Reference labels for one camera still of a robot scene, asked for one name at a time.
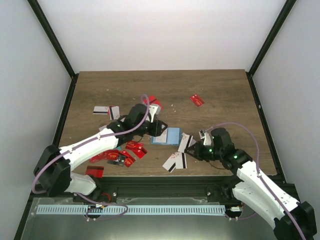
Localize purple cable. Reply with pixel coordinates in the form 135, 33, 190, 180
31, 93, 151, 222
202, 121, 307, 240

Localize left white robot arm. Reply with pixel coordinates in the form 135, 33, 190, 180
32, 103, 168, 202

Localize black frame post left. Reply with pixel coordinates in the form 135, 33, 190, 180
26, 0, 76, 78

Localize black frame post right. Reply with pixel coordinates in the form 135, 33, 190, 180
248, 0, 297, 76

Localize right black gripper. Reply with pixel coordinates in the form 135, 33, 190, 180
185, 141, 223, 163

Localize black frame post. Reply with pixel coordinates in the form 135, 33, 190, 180
248, 0, 297, 76
26, 0, 76, 78

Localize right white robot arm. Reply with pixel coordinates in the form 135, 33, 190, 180
184, 127, 317, 240

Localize red card far right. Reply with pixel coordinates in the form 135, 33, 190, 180
189, 94, 205, 107

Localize white striped sunset card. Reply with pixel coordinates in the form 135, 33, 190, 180
178, 132, 197, 153

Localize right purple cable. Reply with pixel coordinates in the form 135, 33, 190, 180
202, 121, 307, 240

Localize red card white logo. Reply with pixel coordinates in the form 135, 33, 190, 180
125, 140, 148, 159

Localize white card vertical stripe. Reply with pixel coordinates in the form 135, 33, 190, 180
108, 106, 120, 120

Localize teal card holder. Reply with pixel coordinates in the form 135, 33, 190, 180
150, 127, 182, 146

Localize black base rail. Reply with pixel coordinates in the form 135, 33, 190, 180
32, 174, 297, 201

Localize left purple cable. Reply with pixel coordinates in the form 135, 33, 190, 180
31, 93, 151, 222

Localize light blue slotted rail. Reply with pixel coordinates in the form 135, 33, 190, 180
36, 204, 226, 216

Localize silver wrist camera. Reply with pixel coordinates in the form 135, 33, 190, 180
199, 130, 213, 146

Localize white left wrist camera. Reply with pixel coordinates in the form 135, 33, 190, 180
148, 104, 161, 123

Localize red stripe card front edge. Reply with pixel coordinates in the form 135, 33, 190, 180
85, 165, 104, 178

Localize red vip card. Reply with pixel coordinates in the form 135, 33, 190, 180
89, 149, 120, 163
118, 150, 136, 168

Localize white card black stripe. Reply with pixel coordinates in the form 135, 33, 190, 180
93, 106, 109, 115

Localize red VIP card left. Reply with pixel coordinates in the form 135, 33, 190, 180
89, 149, 120, 163

